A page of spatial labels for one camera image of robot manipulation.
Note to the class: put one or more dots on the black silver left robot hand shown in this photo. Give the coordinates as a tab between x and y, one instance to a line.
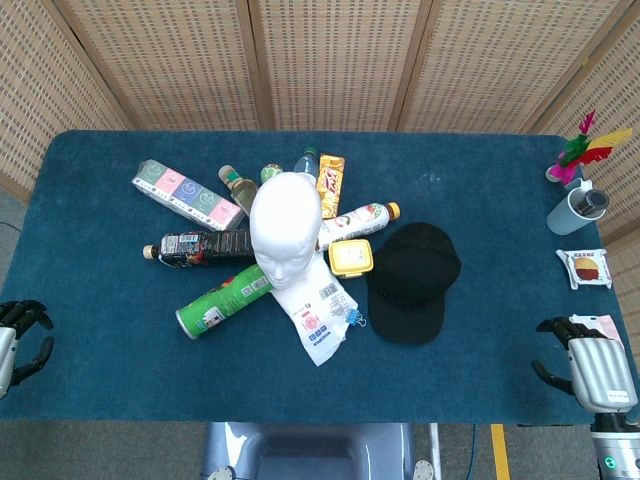
6	345

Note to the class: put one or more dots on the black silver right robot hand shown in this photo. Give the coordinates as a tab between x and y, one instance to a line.
597	370

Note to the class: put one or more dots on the black baseball cap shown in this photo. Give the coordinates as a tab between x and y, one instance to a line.
412	272

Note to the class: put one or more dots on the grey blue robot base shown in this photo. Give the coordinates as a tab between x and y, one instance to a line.
310	450

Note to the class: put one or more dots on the white mannequin head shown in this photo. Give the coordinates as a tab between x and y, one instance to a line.
285	220

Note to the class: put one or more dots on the white pink snack package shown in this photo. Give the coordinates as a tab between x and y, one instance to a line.
607	325

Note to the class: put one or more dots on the white snack packet red picture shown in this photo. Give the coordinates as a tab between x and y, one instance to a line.
586	267

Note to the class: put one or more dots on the blue table cloth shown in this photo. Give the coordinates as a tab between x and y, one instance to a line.
150	375

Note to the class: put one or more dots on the grey blue tumbler cup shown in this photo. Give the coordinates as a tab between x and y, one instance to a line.
567	215

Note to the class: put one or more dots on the colourful feather shuttlecock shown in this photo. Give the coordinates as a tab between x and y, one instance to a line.
575	155

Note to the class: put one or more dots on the green chips can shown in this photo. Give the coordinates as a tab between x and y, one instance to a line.
220	302

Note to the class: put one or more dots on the dark drink bottle black label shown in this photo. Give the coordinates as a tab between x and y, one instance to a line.
205	246

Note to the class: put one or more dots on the pastel multicolour tissue pack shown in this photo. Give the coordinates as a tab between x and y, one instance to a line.
185	192

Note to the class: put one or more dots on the blue binder clip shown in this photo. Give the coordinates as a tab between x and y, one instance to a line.
354	316

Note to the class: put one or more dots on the yellow lid green tub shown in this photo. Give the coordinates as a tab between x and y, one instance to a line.
350	256

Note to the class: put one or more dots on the yellow tea bottle dark cap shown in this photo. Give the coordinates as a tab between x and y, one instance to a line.
242	192

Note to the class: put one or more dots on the white printed plastic bag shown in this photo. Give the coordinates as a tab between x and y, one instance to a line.
320	320

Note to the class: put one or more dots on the white bottle orange cap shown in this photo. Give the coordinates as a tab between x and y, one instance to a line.
357	220

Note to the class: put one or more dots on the yellow snack bag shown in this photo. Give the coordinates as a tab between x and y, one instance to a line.
331	187

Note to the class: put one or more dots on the clear bottle green cap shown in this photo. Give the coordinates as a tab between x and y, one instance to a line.
305	164

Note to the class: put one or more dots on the bamboo folding screen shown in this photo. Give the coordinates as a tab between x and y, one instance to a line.
330	60

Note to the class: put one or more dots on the white metal post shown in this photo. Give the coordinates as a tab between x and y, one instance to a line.
436	450

